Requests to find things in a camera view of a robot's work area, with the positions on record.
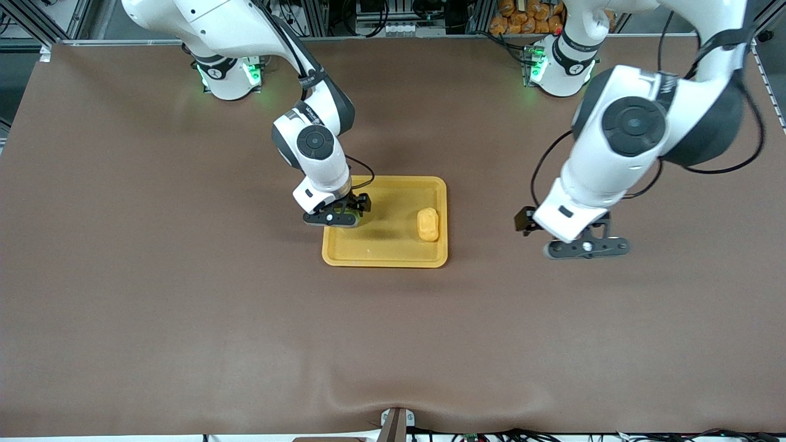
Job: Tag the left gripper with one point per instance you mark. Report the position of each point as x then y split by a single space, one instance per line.
524 220

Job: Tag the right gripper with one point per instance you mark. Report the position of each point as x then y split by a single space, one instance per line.
358 202

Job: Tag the yellow potato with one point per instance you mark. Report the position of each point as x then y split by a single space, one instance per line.
428 224

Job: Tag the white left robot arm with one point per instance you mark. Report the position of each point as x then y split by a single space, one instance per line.
632 123

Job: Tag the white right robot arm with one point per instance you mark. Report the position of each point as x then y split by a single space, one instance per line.
313 144

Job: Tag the yellow plastic tray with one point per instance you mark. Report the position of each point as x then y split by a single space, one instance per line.
393 239

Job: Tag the brown table mat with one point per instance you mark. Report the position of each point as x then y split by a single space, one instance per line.
393 344

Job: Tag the white terminal block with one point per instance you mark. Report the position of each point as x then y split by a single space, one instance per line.
390 28

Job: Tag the bag of orange snacks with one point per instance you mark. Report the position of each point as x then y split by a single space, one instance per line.
525 15

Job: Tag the silver table edge rail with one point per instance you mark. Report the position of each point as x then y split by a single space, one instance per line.
430 38

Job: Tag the metal table clamp bracket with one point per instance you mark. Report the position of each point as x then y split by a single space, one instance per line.
396 423

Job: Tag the aluminium frame strut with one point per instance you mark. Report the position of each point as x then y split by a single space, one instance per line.
55 21
767 19

